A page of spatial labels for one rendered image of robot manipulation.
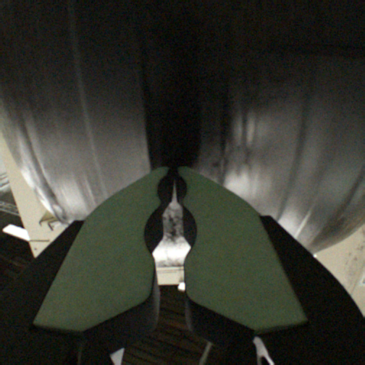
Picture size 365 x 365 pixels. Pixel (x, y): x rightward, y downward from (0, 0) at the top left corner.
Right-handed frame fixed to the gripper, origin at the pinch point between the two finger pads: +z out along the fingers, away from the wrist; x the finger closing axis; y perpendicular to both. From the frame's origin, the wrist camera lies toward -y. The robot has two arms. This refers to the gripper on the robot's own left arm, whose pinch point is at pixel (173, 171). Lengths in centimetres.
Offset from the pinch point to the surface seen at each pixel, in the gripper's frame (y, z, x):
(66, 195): 2.3, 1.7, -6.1
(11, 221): 752, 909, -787
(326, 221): 5.2, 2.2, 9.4
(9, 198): 655, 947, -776
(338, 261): 30.9, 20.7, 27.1
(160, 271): 54, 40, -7
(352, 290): 33.8, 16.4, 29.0
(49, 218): 47, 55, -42
